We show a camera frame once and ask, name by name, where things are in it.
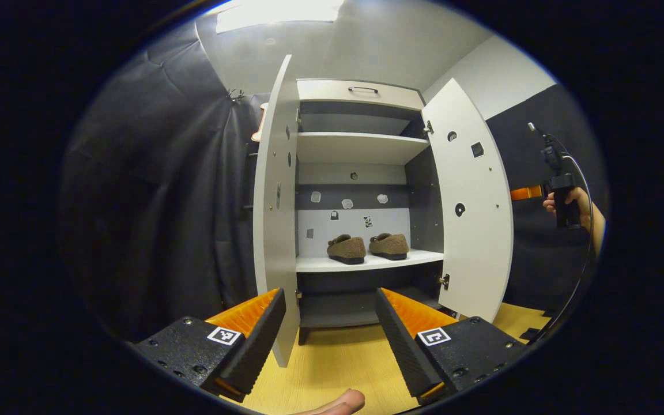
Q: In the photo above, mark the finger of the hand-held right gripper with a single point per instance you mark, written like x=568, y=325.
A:
x=525, y=193

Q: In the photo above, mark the brown fuzzy shoe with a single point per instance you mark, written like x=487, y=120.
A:
x=391, y=246
x=348, y=249

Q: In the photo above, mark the white shoe cabinet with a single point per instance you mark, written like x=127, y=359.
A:
x=389, y=222

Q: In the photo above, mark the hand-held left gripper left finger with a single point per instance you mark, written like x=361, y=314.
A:
x=260, y=346

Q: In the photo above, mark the metal cloth clip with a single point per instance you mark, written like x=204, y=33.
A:
x=234, y=94

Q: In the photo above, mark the white cabinet door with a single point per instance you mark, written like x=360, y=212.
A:
x=476, y=253
x=271, y=259

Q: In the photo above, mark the white cabinet shelf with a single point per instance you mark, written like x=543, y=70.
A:
x=320, y=264
x=355, y=148

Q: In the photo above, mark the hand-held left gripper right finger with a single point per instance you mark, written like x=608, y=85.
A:
x=401, y=346

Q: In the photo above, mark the ceiling light panel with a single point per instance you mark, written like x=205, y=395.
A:
x=274, y=11

